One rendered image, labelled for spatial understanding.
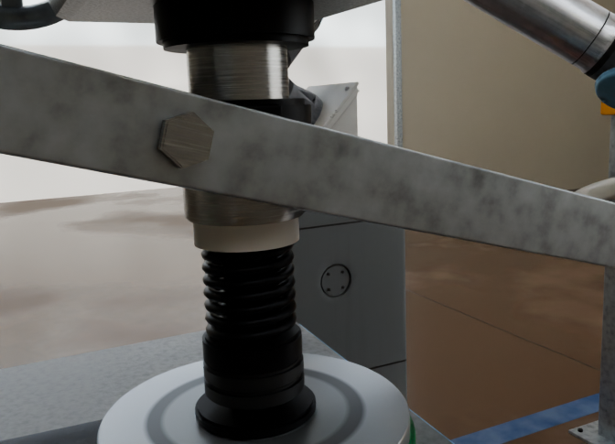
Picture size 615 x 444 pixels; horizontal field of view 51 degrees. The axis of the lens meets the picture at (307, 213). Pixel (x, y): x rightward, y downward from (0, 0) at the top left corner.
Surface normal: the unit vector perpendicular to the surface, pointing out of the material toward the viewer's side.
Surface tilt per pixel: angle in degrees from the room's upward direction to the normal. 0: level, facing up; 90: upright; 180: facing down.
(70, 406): 0
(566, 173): 90
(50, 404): 0
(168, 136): 90
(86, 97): 90
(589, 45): 109
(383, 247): 90
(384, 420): 0
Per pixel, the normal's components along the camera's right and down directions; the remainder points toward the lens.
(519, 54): 0.44, 0.13
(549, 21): -0.36, 0.48
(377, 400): -0.04, -0.99
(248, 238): 0.16, 0.16
